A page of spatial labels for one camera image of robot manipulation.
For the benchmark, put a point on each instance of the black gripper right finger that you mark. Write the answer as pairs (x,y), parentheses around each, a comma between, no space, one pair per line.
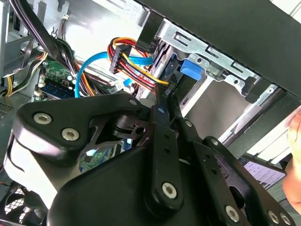
(211,169)

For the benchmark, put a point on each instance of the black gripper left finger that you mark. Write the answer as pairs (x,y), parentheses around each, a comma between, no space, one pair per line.
(164,164)

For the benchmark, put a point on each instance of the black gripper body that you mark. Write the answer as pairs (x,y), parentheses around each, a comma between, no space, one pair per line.
(105,193)

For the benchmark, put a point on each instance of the hard disk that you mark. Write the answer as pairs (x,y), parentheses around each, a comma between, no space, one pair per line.
(190,69)

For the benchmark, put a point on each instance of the person bare hand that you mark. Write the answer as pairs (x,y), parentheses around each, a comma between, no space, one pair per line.
(295,164)

